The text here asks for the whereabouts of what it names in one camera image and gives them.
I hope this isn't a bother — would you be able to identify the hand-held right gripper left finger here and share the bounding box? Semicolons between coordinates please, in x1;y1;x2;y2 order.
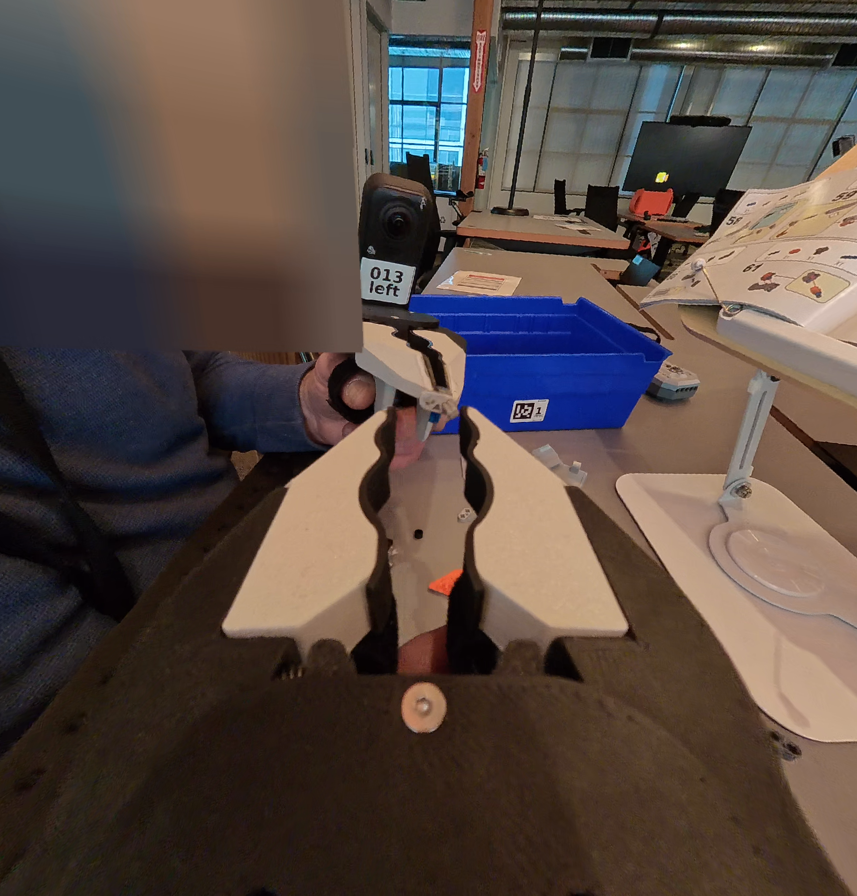
222;410;400;676

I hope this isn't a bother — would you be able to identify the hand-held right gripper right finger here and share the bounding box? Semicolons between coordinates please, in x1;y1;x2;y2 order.
446;406;630;671

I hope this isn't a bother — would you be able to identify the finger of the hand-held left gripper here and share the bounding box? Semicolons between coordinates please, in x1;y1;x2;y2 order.
416;331;467;401
357;323;441;408

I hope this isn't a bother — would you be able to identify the person's left forearm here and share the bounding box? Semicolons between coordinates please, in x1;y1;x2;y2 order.
187;349;317;455

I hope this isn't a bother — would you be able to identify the person's left hand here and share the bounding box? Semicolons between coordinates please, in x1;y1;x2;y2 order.
299;352;429;471

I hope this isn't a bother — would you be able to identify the white red printed sheet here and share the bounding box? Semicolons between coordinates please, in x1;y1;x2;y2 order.
435;269;523;296

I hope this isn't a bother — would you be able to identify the blue plastic bin white tag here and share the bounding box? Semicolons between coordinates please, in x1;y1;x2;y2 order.
409;294;673;435

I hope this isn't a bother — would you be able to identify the grey panel piece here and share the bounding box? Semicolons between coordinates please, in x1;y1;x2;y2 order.
532;444;589;487

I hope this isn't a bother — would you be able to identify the white book stand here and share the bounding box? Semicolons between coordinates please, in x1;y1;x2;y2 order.
616;129;857;743

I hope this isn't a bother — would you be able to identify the wooden edged table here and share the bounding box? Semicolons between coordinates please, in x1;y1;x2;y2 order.
455;209;634;259

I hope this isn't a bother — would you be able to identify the black office chair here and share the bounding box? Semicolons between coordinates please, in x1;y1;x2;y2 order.
584;184;621;232

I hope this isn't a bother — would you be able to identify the grey motor block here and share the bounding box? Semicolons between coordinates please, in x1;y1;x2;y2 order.
645;364;701;402

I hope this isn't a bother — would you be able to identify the instruction booklet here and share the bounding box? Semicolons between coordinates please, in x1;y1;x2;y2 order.
640;167;857;333

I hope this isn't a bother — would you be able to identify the black shoulder strap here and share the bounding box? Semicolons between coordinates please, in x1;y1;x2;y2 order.
0;346;139;620

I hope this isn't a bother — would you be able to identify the black wall screen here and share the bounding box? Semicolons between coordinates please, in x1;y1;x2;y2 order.
622;120;753;202

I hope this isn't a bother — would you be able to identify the silver ventilation duct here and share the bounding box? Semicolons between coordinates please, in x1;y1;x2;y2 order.
502;7;857;67

